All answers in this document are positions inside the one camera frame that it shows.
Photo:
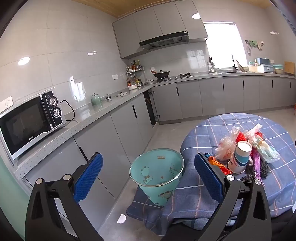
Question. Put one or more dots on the purple foil wrapper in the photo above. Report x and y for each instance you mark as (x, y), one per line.
(256, 162)

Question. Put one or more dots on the white paper scrap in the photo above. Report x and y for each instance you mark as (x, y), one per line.
(121, 219)

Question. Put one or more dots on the blue checked tablecloth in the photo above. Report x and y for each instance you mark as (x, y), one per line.
(208, 129)

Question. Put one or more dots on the white bowl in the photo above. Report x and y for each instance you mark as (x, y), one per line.
(132, 87)

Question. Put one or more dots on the white flat kitchen scale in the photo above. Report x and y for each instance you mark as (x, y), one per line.
(121, 94)

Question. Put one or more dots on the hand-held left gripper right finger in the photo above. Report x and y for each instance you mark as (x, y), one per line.
(208, 178)

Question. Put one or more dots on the grey speckled countertop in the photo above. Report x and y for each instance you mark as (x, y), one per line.
(92, 113)

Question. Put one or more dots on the black gas stove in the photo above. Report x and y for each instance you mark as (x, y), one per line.
(175, 77)

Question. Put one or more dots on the white plastic basin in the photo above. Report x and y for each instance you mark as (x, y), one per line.
(255, 69)

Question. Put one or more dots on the steel sink faucet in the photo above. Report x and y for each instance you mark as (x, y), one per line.
(233, 63)

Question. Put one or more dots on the steel spice rack with bottles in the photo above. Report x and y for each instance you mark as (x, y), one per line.
(135, 74)

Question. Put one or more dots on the black wok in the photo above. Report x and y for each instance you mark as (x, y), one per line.
(161, 74)

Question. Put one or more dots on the teal cartoon print trash bin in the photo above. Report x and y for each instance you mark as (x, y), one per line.
(157, 171)

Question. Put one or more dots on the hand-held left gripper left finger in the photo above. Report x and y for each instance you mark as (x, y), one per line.
(89, 178)

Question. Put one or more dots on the knife block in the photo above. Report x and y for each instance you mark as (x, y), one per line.
(211, 66)

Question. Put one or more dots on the hanging wall utensils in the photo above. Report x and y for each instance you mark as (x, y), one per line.
(254, 44)

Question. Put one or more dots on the bright window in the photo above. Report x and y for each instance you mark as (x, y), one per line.
(224, 44)

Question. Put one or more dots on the teal plastic basin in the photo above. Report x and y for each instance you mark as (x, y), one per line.
(278, 69)

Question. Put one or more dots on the white blue striped paper cup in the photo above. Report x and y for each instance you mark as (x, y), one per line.
(240, 157)

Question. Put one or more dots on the wooden cutting board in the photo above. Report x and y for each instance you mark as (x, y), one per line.
(289, 68)

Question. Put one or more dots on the clear plastic bag red print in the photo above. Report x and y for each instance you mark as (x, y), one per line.
(225, 148)

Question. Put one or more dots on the blue storage box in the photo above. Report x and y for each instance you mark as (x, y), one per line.
(263, 61)

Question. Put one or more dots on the black range hood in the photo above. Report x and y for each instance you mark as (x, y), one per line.
(161, 41)

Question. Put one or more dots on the leaning dark cutting board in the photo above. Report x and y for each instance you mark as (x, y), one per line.
(241, 66)

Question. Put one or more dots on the silver black microwave oven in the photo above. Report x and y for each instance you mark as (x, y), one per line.
(23, 125)

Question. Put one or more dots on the grey lower kitchen cabinets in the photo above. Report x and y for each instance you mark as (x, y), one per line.
(208, 97)

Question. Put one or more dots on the white wall switch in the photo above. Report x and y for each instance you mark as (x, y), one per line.
(115, 77)

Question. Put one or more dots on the black mesh netting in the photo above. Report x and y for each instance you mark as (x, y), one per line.
(264, 170)

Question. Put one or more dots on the red mesh bag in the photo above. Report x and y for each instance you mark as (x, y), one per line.
(241, 136)

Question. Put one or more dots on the white wall socket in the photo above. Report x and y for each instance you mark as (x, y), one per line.
(8, 103)

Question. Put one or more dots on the small steel cup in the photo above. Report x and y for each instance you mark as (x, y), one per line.
(109, 98)

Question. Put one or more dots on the pale green kettle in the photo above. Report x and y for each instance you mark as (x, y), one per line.
(96, 99)

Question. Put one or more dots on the round ceiling light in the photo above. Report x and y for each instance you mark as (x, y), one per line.
(196, 15)

